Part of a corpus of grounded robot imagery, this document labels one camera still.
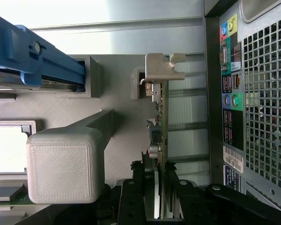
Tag silver CPU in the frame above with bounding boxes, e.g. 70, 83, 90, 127
0, 124, 30, 175

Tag silver hard disk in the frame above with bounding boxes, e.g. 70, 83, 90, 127
0, 67, 79, 94

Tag green RAM stick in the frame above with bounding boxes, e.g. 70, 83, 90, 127
0, 182, 30, 207

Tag black open PC case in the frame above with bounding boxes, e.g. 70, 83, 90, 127
204, 0, 281, 213

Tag grey parts rack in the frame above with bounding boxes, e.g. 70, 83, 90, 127
0, 54, 166, 225

